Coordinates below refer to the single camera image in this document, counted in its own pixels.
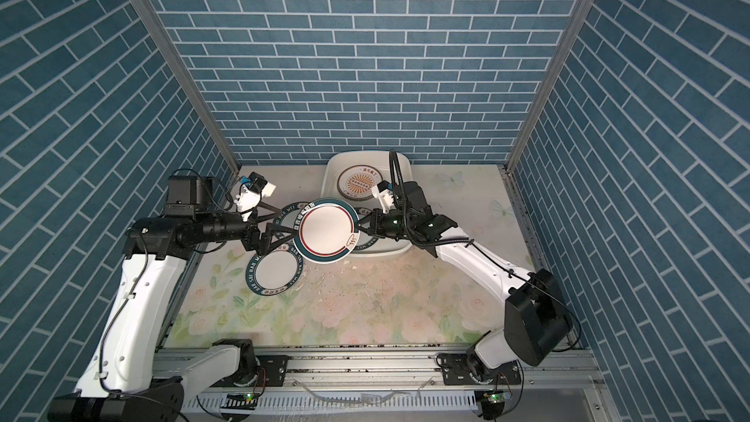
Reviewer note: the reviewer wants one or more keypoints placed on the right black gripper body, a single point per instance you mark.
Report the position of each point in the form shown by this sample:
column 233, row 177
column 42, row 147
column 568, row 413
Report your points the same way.
column 395, row 224

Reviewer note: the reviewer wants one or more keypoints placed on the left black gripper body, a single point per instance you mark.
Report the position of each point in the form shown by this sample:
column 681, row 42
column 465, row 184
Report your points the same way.
column 250, row 237

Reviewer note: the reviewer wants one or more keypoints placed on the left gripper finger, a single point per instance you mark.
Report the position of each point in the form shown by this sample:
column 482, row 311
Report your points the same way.
column 278, row 217
column 281, row 241

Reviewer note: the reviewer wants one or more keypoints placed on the green lettered rim plate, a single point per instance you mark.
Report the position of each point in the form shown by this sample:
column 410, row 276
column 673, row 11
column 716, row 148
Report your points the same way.
column 365, row 241

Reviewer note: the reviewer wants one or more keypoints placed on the orange sunburst plate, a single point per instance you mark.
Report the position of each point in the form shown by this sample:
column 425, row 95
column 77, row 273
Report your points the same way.
column 356, row 181

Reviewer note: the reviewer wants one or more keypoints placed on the green red rim plate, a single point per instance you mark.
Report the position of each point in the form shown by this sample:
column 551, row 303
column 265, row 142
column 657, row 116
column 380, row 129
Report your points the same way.
column 327, row 231

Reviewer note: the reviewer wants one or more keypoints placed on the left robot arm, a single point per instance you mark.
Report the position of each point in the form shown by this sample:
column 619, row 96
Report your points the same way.
column 119, row 383

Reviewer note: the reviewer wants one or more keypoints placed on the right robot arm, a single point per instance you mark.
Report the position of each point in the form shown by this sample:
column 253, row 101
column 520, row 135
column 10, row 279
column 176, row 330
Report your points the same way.
column 535, row 319

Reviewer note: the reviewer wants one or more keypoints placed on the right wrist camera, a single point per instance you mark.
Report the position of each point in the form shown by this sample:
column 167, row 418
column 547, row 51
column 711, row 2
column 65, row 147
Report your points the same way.
column 383, row 192

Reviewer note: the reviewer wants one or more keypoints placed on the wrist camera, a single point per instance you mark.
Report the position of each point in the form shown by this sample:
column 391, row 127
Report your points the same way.
column 252, row 190
column 383, row 192

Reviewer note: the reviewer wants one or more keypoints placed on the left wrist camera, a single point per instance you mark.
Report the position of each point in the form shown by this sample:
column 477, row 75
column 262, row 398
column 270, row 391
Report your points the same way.
column 252, row 190

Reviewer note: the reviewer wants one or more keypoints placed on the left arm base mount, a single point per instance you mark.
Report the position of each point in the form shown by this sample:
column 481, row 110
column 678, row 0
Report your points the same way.
column 267, row 371

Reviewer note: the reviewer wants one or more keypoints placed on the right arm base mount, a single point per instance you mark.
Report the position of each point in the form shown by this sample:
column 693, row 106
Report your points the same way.
column 463, row 370

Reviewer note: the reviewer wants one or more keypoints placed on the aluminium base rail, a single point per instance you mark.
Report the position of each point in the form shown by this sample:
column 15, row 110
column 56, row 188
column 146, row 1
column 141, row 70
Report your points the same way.
column 417, row 367

